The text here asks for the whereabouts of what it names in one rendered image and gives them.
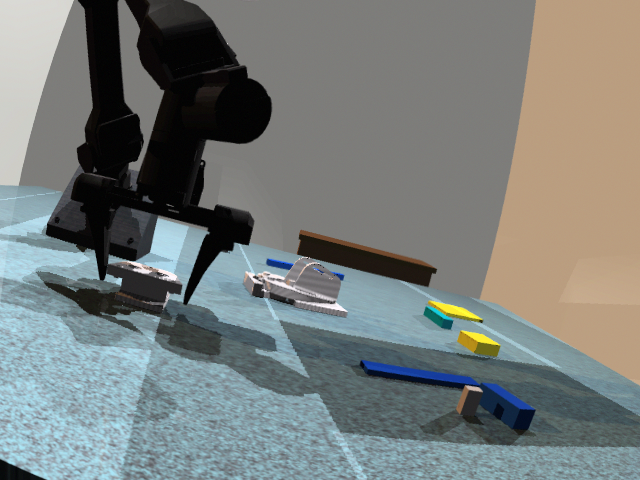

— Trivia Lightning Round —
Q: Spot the cyan flat bar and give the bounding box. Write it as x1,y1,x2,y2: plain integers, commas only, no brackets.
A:
424,306,454,330

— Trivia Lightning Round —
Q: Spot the yellow rectangular block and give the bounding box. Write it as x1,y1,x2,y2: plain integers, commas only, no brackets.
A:
457,331,500,357

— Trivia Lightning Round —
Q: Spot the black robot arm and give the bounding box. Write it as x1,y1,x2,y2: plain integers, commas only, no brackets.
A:
77,0,272,189

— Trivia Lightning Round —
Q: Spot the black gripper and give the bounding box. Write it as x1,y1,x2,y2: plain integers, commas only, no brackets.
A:
71,131,255,305

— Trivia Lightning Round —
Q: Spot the white metal plate with holes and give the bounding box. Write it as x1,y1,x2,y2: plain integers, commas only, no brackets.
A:
107,261,183,295

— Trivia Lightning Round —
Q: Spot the yellow flat plate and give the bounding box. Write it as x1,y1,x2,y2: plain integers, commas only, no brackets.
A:
428,301,484,323

